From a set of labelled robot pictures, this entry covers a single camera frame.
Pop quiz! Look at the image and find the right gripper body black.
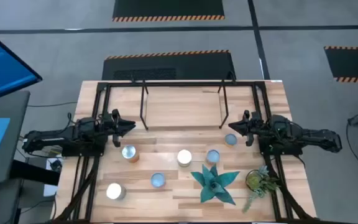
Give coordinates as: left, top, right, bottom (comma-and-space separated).
243, 109, 262, 147

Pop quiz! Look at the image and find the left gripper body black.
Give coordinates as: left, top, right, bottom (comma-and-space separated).
99, 108, 121, 147

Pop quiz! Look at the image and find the orange beans can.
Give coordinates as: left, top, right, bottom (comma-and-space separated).
121, 144, 140, 164

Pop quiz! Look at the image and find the yellow black beans can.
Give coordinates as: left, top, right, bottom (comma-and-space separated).
205, 149, 221, 166

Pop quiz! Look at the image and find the teal can with pink panels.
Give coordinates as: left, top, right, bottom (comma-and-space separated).
150, 172, 167, 189

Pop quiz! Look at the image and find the green pears can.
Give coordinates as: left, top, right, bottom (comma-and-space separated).
177, 149, 193, 168

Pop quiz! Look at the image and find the black-framed wooden shelf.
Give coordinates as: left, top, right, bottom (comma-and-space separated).
131, 73, 237, 131

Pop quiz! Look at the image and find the small orange-sided can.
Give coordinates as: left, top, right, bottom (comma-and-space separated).
224, 133, 238, 148

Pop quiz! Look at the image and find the green succulent in pot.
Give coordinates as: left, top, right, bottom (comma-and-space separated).
242, 164, 281, 214

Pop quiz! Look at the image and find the teal succulent in white pot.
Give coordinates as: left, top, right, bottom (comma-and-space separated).
190, 164, 241, 206

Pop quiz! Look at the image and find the black mat with hazard stripe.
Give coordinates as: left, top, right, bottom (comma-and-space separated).
112, 0, 226, 22
324, 45, 358, 84
101, 49, 237, 81

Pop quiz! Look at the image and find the white box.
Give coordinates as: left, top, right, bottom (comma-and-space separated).
44, 157, 63, 197

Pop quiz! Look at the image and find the black stand base bar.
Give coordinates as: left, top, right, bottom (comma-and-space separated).
9, 160, 60, 187

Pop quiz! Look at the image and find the grey-framed light blue screen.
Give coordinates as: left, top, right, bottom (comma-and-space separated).
0, 90, 30, 187

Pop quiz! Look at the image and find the black monitor blue screen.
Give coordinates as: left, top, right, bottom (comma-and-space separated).
0, 24, 43, 106

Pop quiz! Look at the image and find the black floor cable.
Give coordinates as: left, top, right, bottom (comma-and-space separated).
26, 101, 78, 108

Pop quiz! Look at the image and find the black aluminium table frame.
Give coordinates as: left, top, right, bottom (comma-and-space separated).
53, 80, 318, 224

